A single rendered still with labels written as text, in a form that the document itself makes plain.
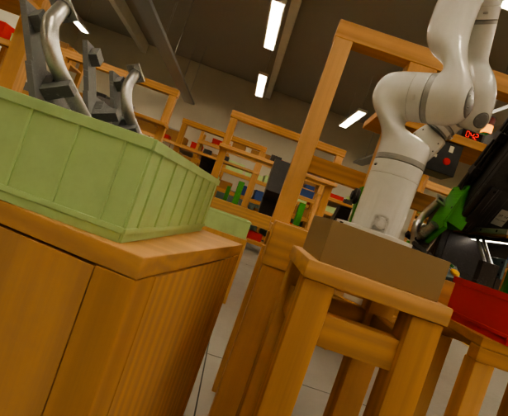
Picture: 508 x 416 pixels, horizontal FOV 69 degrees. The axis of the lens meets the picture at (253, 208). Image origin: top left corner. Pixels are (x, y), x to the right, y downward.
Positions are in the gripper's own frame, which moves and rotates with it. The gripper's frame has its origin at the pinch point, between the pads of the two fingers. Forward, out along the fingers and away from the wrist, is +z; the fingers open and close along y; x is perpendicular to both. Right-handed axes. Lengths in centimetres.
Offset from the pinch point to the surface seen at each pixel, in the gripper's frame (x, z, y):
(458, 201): -28.3, -8.2, -21.0
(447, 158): -55, -21, -3
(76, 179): 93, 42, 15
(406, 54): -56, -43, 48
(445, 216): -27.9, -1.0, -22.3
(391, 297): 51, 23, -28
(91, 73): 73, 39, 50
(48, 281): 95, 55, 5
